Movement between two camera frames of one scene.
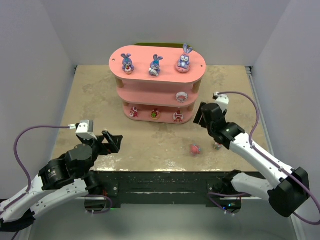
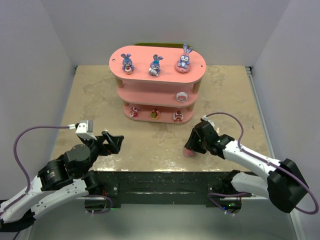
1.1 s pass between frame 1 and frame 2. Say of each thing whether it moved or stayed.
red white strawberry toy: stayed
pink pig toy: moved
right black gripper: moved
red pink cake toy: stayed
